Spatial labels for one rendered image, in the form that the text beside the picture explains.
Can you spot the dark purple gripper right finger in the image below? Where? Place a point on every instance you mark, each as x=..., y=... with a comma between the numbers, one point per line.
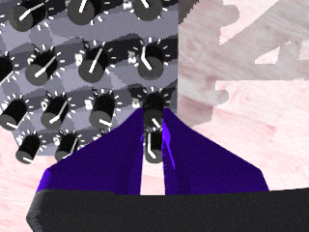
x=201, y=166

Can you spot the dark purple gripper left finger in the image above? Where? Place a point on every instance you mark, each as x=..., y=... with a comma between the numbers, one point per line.
x=104, y=164

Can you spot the dark grey knob box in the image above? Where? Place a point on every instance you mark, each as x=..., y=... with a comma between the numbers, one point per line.
x=114, y=49

